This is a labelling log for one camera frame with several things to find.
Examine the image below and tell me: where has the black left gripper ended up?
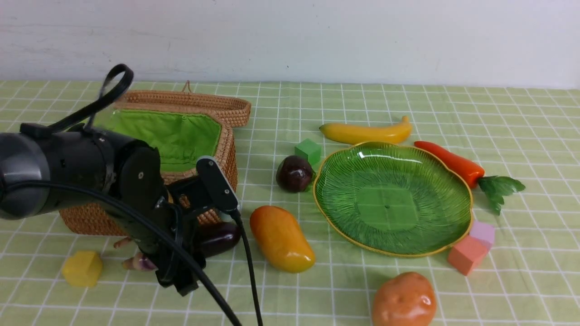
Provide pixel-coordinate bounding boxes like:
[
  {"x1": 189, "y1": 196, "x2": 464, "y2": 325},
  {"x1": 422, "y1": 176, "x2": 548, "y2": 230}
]
[{"x1": 104, "y1": 147, "x2": 198, "y2": 296}]

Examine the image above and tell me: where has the purple toy eggplant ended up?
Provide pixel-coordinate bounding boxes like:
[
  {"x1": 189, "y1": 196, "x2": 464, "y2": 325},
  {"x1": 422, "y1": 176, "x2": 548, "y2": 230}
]
[{"x1": 122, "y1": 221, "x2": 241, "y2": 272}]

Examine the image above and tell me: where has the orange yellow toy mango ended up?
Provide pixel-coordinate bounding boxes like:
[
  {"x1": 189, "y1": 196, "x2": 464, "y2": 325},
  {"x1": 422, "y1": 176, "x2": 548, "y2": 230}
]
[{"x1": 249, "y1": 206, "x2": 316, "y2": 273}]

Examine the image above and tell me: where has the dark purple toy plum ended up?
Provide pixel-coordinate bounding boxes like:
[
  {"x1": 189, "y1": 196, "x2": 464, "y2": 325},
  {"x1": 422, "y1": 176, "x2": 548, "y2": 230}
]
[{"x1": 275, "y1": 155, "x2": 314, "y2": 193}]

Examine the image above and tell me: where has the yellow toy banana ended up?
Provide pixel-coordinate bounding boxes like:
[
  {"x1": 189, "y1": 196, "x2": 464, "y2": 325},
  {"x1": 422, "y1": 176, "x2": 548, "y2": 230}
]
[{"x1": 319, "y1": 116, "x2": 413, "y2": 145}]

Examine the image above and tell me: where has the brown toy potato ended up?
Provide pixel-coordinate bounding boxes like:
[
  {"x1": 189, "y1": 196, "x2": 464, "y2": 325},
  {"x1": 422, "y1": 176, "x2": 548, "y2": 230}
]
[{"x1": 372, "y1": 272, "x2": 437, "y2": 326}]

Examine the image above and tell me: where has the orange toy carrot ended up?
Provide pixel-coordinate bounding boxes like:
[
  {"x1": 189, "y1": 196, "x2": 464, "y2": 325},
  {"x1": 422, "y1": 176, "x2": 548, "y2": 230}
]
[{"x1": 414, "y1": 140, "x2": 526, "y2": 216}]

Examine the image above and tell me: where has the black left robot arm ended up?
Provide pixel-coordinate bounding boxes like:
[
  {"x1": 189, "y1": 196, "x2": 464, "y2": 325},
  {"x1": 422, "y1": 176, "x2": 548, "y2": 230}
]
[{"x1": 1, "y1": 125, "x2": 210, "y2": 296}]

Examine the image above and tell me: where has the woven wicker basket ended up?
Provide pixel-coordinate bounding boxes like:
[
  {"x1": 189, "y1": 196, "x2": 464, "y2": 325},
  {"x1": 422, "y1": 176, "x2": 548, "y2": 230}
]
[{"x1": 59, "y1": 107, "x2": 238, "y2": 236}]

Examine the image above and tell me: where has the yellow foam block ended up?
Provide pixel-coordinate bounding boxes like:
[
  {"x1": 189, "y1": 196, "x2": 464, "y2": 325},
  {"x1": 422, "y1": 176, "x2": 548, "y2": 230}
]
[{"x1": 62, "y1": 250, "x2": 103, "y2": 288}]

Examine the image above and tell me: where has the woven wicker basket lid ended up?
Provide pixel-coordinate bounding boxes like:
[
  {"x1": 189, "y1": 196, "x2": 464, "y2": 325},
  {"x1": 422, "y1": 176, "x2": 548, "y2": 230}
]
[{"x1": 122, "y1": 81, "x2": 252, "y2": 127}]

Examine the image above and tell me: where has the green foam cube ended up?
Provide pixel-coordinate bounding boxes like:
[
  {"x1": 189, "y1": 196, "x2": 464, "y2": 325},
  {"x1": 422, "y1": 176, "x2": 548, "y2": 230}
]
[{"x1": 294, "y1": 139, "x2": 322, "y2": 165}]

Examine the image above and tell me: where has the green checkered tablecloth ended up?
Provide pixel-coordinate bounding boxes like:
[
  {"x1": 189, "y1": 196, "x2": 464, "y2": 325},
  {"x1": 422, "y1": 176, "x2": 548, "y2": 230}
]
[{"x1": 0, "y1": 82, "x2": 580, "y2": 326}]

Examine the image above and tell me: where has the green glass leaf plate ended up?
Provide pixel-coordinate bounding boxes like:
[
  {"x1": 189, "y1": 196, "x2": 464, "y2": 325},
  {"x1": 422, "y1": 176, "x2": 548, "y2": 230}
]
[{"x1": 312, "y1": 142, "x2": 474, "y2": 258}]

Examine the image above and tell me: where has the pink foam cube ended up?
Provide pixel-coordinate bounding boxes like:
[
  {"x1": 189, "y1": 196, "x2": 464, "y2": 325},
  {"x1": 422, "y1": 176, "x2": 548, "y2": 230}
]
[{"x1": 447, "y1": 235, "x2": 488, "y2": 276}]

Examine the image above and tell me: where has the lilac foam cube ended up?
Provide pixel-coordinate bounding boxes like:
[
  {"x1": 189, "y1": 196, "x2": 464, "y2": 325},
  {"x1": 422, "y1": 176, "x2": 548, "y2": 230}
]
[{"x1": 469, "y1": 220, "x2": 495, "y2": 251}]

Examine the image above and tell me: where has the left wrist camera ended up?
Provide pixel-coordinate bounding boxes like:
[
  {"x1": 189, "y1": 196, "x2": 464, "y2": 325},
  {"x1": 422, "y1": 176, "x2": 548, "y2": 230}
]
[{"x1": 195, "y1": 155, "x2": 238, "y2": 217}]

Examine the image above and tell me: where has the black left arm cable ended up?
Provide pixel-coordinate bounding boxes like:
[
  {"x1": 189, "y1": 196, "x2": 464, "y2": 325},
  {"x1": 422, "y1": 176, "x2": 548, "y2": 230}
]
[{"x1": 0, "y1": 63, "x2": 264, "y2": 326}]

